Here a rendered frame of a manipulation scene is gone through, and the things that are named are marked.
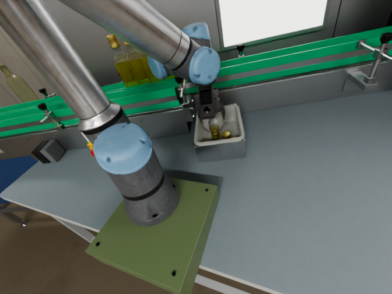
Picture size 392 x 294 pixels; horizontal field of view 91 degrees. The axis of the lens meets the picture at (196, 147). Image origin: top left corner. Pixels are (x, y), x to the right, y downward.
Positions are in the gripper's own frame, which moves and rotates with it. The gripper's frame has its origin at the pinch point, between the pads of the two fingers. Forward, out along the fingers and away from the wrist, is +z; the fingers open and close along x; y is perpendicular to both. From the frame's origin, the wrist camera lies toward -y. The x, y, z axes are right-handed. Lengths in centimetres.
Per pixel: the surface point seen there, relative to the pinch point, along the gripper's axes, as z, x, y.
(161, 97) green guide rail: -13.3, 18.7, 9.1
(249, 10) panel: -30.1, -20.3, 33.9
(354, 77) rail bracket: -5, -53, 10
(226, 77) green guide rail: -12.0, -7.4, 18.1
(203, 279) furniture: 61, 17, -35
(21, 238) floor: 80, 173, 2
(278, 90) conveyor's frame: -3.0, -27.8, 15.4
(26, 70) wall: 0, 260, 207
